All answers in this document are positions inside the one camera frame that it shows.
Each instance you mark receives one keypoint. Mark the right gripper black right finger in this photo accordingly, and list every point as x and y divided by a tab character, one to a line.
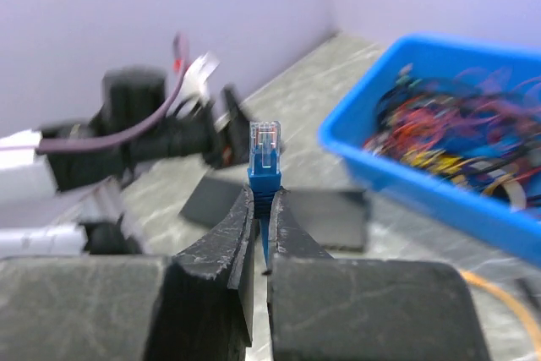
323	308

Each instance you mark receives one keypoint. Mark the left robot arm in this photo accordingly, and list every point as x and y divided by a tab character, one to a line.
60	183

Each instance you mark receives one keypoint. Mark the blue plastic bin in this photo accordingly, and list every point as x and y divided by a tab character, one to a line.
450	128

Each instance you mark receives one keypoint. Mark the black network switch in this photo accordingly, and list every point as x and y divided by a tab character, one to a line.
336	219

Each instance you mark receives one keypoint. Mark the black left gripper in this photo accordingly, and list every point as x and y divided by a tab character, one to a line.
194	131

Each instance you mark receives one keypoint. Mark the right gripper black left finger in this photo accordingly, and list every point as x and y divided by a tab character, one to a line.
204	310

